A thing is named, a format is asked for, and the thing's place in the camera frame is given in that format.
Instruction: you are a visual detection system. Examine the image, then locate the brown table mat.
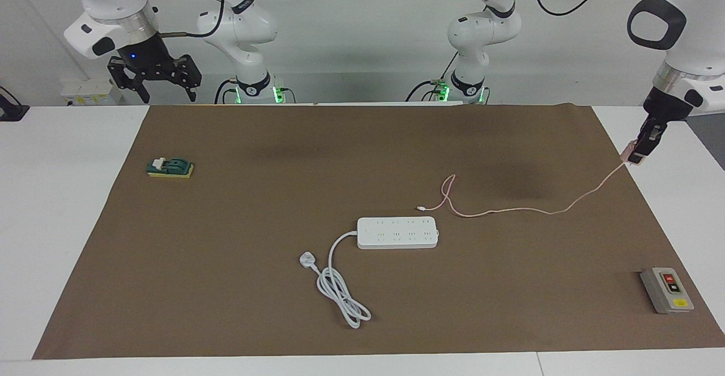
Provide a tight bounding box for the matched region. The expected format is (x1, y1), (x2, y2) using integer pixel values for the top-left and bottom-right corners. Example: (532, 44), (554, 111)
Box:
(32, 103), (725, 360)

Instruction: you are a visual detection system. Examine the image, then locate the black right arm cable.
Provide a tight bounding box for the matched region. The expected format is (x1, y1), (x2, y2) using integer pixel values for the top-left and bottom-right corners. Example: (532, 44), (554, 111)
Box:
(150, 0), (227, 40)

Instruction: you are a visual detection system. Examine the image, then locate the white wall socket box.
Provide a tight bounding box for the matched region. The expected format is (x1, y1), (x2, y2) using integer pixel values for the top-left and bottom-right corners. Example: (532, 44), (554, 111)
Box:
(59, 79), (122, 106)

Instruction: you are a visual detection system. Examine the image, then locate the white power strip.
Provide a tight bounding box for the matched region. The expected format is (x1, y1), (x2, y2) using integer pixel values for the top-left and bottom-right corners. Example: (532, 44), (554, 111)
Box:
(356, 216), (441, 250)

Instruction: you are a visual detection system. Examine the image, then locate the black base cable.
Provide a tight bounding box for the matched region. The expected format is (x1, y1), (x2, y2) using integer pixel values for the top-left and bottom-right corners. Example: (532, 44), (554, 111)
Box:
(405, 53), (459, 102)
(214, 79), (241, 105)

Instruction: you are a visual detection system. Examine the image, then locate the white power cord with plug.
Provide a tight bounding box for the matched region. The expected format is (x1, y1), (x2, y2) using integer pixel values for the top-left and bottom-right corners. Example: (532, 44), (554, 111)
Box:
(299, 230), (372, 330)

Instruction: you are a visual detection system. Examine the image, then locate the grey on-off switch box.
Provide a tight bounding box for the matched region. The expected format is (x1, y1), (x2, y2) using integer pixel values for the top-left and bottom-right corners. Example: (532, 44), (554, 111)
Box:
(640, 267), (695, 315)

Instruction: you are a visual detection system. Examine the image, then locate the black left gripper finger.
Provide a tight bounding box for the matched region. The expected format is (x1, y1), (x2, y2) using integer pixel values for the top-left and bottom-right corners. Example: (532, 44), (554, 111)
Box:
(630, 145), (658, 165)

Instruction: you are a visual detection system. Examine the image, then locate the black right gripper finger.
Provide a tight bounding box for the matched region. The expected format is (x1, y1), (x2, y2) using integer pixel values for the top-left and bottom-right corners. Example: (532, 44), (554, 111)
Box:
(172, 53), (203, 104)
(108, 58), (151, 104)

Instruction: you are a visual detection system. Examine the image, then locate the black clamp mount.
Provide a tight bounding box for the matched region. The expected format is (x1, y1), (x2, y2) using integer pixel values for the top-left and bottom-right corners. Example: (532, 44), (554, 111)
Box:
(0, 86), (30, 122)

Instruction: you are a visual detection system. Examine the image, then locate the pink charging cable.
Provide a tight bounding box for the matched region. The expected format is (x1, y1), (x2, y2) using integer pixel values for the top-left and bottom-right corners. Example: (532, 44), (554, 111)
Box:
(416, 161), (629, 219)

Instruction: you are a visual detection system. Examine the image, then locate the green knife switch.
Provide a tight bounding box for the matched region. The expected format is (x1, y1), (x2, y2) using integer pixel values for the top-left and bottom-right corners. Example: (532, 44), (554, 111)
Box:
(146, 157), (194, 179)

